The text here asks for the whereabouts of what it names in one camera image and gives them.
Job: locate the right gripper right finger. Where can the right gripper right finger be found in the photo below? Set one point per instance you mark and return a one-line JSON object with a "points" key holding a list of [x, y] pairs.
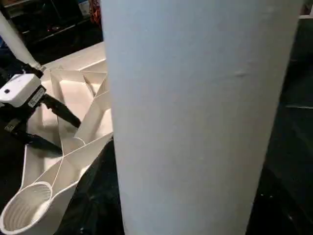
{"points": [[279, 210]]}

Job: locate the white plastic table top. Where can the white plastic table top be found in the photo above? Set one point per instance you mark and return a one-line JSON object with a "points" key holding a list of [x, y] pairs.
{"points": [[73, 93]]}

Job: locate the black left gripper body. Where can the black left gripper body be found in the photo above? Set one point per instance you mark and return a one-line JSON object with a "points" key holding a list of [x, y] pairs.
{"points": [[14, 122]]}

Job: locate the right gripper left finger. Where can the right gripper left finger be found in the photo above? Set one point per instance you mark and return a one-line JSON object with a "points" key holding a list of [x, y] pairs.
{"points": [[98, 200]]}

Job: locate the black mat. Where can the black mat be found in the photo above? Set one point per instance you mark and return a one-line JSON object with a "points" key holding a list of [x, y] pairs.
{"points": [[293, 122]]}

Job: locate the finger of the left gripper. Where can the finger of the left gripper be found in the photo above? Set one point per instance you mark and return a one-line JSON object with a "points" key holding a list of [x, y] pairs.
{"points": [[41, 142], [61, 111]]}

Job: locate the white plastic table leg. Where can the white plastic table leg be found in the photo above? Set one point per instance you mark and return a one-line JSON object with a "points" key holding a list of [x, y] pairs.
{"points": [[195, 107], [17, 41]]}

